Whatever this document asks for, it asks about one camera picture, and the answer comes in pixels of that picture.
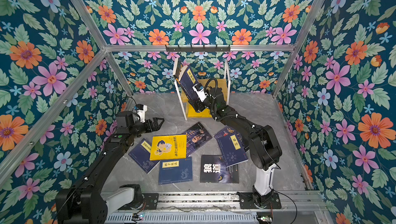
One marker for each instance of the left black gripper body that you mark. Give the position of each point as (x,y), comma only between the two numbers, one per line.
(143,127)

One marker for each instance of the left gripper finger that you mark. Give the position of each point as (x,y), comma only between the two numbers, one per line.
(156,126)
(157,119)

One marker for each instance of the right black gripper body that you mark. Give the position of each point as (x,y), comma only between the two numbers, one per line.
(207,105)

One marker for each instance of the yellow cartoon cover book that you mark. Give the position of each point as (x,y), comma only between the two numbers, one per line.
(168,147)

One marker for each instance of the navy book yellow label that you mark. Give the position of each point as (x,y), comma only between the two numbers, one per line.
(187,80)

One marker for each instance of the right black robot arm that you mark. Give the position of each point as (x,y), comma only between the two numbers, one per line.
(262,142)

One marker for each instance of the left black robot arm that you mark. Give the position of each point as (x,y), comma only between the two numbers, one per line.
(83,203)

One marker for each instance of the yellow book under shelf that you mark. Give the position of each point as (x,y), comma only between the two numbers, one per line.
(191,113)

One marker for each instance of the dark illustrated cover book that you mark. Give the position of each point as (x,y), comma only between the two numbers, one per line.
(197,136)

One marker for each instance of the black book on shelf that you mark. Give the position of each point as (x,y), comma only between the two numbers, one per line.
(177,67)

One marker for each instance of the purple book under right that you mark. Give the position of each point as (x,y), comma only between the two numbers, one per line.
(227,131)

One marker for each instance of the black wolf cover book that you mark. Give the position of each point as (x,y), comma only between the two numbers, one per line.
(214,170)

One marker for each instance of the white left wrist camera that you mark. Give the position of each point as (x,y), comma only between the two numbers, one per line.
(141,110)

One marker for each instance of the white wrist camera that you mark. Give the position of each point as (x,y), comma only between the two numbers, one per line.
(200,91)
(141,110)

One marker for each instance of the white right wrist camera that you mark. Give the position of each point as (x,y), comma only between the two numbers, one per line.
(200,91)

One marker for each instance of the wooden shelf white frame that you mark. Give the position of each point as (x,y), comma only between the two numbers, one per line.
(217,98)

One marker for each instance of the black hook rail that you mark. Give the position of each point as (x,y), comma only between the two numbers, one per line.
(198,48)

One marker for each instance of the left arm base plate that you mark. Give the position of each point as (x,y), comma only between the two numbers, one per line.
(150,200)

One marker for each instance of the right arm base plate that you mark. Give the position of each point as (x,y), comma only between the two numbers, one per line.
(246,201)

